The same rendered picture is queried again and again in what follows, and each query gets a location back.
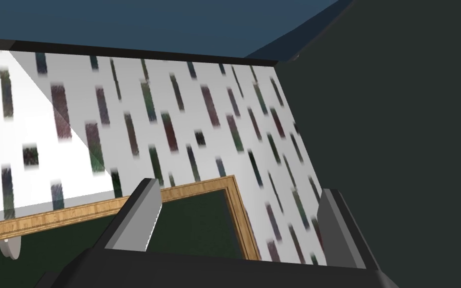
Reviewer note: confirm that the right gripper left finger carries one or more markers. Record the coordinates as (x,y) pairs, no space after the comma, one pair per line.
(136,224)

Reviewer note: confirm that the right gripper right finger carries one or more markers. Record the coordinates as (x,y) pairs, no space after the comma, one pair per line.
(340,236)

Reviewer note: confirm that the dark green door leaf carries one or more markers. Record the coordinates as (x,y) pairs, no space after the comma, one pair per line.
(192,226)

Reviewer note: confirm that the grey round door knob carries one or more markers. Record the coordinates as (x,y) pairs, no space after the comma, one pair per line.
(9,246)

